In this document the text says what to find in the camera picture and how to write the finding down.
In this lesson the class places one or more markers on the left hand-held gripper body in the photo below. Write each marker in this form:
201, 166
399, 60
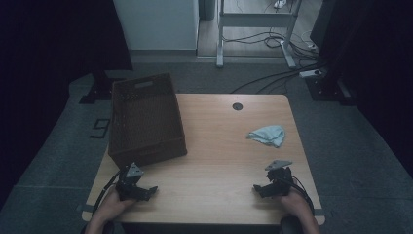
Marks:
128, 188

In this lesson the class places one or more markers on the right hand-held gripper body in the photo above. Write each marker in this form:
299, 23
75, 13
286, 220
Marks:
281, 183

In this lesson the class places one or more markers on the light blue cloth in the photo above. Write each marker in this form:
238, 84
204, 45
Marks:
269, 135

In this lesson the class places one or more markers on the brown woven basket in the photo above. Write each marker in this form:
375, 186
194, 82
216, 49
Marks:
146, 123

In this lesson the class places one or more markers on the person's left hand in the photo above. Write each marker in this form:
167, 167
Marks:
112, 209

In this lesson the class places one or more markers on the person's right hand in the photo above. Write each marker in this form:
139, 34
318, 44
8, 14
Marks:
297, 204

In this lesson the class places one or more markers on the grey tape strip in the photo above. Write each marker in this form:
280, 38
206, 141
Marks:
85, 208

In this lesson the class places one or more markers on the black round table grommet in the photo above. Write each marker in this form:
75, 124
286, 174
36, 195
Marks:
237, 106

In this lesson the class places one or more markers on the black stand base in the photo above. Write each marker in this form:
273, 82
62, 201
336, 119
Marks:
97, 92
328, 91

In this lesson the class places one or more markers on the white power strip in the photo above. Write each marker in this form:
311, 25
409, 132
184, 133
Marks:
310, 73

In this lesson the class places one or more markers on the dark curtain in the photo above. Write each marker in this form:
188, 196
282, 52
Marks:
42, 81
380, 81

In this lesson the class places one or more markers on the white plug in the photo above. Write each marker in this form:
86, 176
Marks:
311, 46

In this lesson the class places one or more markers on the white cabinet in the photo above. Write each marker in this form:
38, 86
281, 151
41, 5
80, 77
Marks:
159, 26

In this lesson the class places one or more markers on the dark grey bin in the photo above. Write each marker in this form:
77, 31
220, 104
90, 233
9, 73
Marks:
207, 9

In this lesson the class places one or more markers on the white metal stand frame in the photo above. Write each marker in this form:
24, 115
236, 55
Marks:
256, 19

